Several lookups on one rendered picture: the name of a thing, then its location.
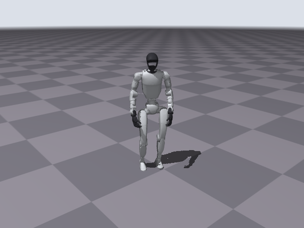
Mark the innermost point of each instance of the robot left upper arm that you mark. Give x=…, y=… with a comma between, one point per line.
x=167, y=81

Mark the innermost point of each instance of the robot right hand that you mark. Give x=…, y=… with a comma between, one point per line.
x=135, y=121

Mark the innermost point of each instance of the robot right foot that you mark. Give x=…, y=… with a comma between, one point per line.
x=143, y=166

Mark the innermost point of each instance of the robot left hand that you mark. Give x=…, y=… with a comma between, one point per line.
x=170, y=117

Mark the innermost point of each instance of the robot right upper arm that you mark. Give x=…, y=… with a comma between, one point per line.
x=136, y=78

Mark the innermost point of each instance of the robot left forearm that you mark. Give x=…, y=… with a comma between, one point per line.
x=170, y=101

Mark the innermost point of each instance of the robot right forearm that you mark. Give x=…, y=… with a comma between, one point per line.
x=132, y=103

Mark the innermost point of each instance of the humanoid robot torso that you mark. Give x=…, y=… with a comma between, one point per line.
x=151, y=87

